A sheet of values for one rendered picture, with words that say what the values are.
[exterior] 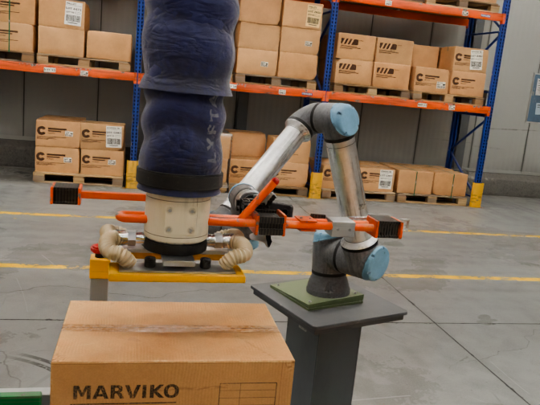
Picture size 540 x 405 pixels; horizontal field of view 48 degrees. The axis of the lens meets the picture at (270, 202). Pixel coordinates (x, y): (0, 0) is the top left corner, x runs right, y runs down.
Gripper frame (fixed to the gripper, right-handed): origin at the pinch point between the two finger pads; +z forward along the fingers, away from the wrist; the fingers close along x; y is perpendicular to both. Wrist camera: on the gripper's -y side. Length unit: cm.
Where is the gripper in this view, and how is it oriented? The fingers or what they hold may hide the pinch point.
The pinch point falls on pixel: (274, 221)
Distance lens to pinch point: 167.4
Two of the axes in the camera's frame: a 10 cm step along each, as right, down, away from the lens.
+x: 1.0, -9.8, -1.9
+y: -9.7, -0.4, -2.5
